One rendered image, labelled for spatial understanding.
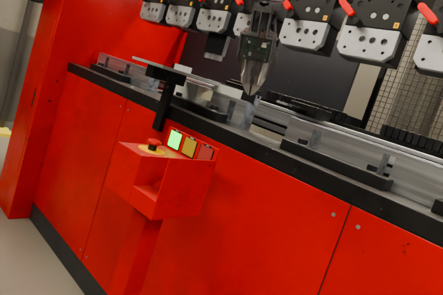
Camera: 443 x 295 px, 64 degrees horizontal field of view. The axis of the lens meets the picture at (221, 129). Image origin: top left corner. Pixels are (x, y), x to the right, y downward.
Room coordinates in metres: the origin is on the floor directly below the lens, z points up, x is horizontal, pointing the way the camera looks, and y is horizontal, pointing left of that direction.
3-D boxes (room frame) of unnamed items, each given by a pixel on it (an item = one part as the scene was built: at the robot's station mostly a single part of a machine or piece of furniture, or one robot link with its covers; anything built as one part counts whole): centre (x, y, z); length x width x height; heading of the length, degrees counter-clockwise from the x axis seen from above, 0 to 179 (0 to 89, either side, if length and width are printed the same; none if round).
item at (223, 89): (1.27, 0.02, 0.99); 0.14 x 0.01 x 0.03; 49
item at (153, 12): (1.64, 0.44, 1.26); 0.15 x 0.09 x 0.17; 49
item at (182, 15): (1.51, 0.28, 1.26); 0.15 x 0.09 x 0.17; 49
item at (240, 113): (1.33, 0.07, 0.92); 0.39 x 0.06 x 0.10; 49
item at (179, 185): (0.88, 0.11, 0.75); 0.20 x 0.16 x 0.18; 51
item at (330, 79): (1.90, -0.05, 1.12); 1.13 x 0.02 x 0.44; 49
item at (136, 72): (1.73, 0.53, 0.92); 0.50 x 0.06 x 0.10; 49
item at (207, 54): (1.37, 0.11, 1.13); 0.10 x 0.02 x 0.10; 49
